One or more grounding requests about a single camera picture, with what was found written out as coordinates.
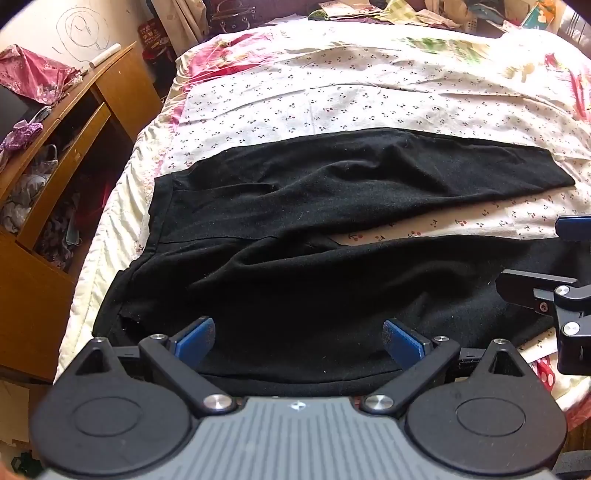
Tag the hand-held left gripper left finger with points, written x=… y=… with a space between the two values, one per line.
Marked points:
x=196 y=340

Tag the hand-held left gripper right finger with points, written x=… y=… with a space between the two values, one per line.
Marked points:
x=402 y=340

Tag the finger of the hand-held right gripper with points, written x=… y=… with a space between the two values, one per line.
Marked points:
x=575 y=229
x=526 y=288

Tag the black pants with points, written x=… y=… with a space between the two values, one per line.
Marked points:
x=300 y=207

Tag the wooden desk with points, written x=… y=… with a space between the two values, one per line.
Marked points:
x=41 y=295

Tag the cardboard sheet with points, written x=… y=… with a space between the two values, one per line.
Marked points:
x=18 y=415

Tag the colourful cartoon box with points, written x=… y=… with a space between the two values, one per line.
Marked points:
x=540 y=16

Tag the grey patterned cloth pile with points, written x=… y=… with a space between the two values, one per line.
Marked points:
x=27 y=184

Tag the pile of clothes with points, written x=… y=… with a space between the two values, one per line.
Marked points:
x=471 y=14

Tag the purple cloth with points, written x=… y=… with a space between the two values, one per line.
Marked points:
x=21 y=134

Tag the yellow green plastic bag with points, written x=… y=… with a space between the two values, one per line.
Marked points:
x=399 y=11

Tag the white paper roll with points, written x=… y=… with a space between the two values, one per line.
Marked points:
x=105 y=55

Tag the red patterned bag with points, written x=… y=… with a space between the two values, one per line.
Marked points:
x=154 y=41

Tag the pink floral cloth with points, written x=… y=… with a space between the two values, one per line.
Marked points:
x=32 y=69

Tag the beige curtain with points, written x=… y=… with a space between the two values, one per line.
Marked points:
x=189 y=18

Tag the black handbag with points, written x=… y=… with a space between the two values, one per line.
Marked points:
x=233 y=16

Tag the maroon upholstered headboard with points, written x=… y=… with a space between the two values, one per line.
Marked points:
x=286 y=10

